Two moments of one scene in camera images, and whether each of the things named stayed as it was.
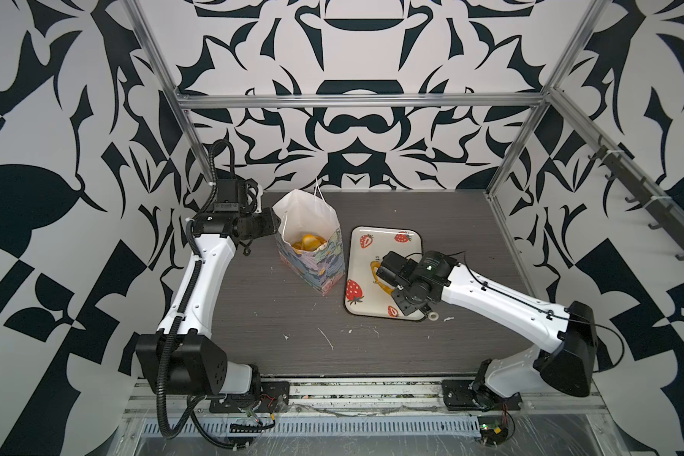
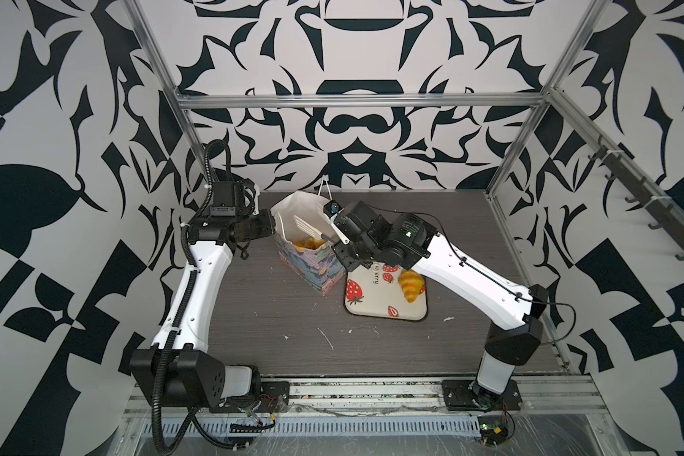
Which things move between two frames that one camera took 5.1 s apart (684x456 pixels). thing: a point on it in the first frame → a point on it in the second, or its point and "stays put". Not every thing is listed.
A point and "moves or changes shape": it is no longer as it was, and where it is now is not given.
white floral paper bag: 310,238 stays put
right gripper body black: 405,302 → 347,255
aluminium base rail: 362,399 stays put
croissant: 373,265 moves or changes shape
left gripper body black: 259,227 stays put
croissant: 308,243 stays put
